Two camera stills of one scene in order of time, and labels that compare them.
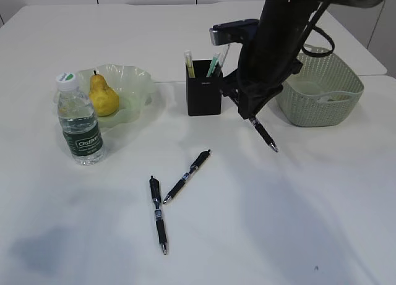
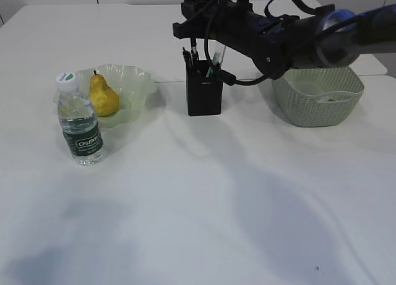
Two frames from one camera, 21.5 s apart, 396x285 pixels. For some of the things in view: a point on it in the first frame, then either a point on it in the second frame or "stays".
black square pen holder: x=204 y=87 stays
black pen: x=264 y=133 to x=187 y=59
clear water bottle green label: x=78 y=123 stays
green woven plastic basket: x=323 y=93 stays
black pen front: x=155 y=190 to x=193 y=46
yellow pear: x=104 y=99 stays
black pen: x=198 y=162 to x=195 y=60
